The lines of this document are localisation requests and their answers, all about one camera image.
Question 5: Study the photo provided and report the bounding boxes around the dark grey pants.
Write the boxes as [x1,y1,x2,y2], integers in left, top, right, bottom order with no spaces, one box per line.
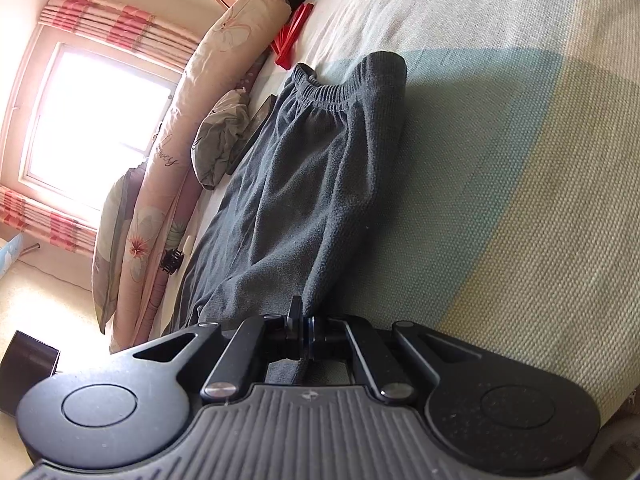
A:
[162,51,408,386]

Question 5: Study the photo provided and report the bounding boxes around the pink patterned curtain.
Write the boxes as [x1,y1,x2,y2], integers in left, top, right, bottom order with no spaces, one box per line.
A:
[37,0,201,68]
[0,185,98,253]

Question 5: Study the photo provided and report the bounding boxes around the floral patchwork pillow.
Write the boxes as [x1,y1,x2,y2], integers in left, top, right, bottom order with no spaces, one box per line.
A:
[91,167,146,333]

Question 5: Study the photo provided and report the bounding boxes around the folded pink floral quilt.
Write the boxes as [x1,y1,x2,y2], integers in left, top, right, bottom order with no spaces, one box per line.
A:
[107,0,293,353]

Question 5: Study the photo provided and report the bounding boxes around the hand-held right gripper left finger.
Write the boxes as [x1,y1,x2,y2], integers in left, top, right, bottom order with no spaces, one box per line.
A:
[132,295,304,404]

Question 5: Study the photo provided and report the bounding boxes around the black smartphone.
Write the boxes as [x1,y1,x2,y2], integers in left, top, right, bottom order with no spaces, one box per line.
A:
[227,94,278,176]

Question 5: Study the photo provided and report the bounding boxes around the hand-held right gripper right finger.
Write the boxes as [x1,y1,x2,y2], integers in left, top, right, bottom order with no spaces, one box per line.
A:
[307,313,484,404]

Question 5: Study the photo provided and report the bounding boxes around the light blue fabric item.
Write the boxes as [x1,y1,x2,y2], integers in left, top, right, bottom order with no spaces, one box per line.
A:
[0,232,41,272]

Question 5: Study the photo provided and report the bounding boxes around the red folding fan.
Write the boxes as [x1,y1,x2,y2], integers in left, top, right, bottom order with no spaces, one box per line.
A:
[270,2,315,68]

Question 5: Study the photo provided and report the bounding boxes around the crumpled grey garment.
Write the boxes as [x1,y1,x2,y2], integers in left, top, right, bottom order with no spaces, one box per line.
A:
[191,89,261,191]

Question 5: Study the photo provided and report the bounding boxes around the black hair claw clip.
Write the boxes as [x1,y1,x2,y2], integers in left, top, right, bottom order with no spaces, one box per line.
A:
[159,248,185,275]

